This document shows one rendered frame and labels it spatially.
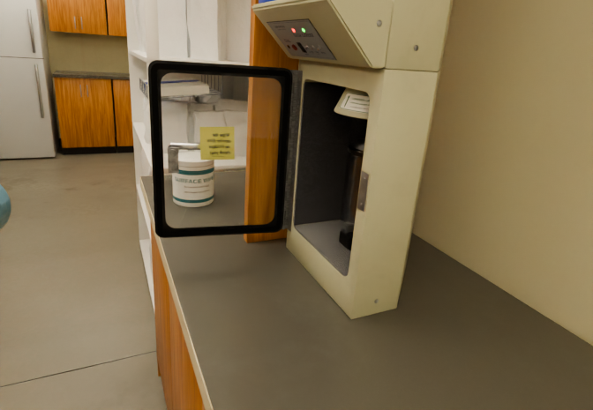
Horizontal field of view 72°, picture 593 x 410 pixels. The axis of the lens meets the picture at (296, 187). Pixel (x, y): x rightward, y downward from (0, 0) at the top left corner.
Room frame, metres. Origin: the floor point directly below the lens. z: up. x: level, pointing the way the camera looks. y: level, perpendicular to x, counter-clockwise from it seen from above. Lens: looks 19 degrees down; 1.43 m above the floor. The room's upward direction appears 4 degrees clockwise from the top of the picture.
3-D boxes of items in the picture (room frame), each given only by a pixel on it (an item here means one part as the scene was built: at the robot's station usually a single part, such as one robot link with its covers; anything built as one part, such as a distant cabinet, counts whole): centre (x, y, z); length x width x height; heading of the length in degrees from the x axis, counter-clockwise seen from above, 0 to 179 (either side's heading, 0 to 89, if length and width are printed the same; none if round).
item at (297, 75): (0.94, 0.02, 1.19); 0.03 x 0.02 x 0.39; 26
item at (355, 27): (0.78, 0.00, 1.46); 0.32 x 0.12 x 0.10; 26
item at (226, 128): (0.90, 0.17, 1.19); 0.30 x 0.01 x 0.40; 107
